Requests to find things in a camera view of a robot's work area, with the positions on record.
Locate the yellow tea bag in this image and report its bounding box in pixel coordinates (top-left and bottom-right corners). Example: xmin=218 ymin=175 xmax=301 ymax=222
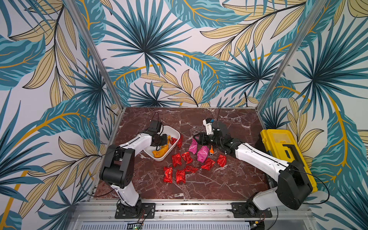
xmin=152 ymin=136 xmax=171 ymax=158

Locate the white plastic storage box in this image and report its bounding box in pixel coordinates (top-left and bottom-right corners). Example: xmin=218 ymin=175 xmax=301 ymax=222
xmin=143 ymin=126 xmax=181 ymax=162

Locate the pink tea bag large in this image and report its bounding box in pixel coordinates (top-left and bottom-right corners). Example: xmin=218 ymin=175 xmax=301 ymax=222
xmin=197 ymin=146 xmax=209 ymax=163

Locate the red tea bag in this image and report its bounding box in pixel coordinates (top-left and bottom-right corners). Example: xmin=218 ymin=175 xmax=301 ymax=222
xmin=172 ymin=153 xmax=182 ymax=168
xmin=217 ymin=154 xmax=227 ymax=168
xmin=201 ymin=158 xmax=215 ymax=171
xmin=163 ymin=167 xmax=173 ymax=184
xmin=175 ymin=169 xmax=186 ymax=184
xmin=184 ymin=165 xmax=198 ymax=173
xmin=170 ymin=136 xmax=183 ymax=149
xmin=181 ymin=152 xmax=193 ymax=164

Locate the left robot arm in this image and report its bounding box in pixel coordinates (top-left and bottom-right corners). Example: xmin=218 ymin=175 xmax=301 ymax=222
xmin=99 ymin=120 xmax=168 ymax=207

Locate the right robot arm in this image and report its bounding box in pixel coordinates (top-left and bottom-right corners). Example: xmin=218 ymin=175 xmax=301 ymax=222
xmin=193 ymin=118 xmax=312 ymax=215

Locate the yellow black toolbox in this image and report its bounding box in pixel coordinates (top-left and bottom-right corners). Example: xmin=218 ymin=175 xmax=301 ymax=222
xmin=260 ymin=129 xmax=311 ymax=174

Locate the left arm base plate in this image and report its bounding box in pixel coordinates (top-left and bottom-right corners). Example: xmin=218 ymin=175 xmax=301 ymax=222
xmin=115 ymin=203 xmax=156 ymax=219

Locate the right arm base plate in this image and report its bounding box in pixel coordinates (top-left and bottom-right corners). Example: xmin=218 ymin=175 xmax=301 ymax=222
xmin=230 ymin=202 xmax=272 ymax=219

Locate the aluminium front rail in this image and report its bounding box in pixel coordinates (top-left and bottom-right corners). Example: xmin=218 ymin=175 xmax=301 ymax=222
xmin=67 ymin=199 xmax=319 ymax=230

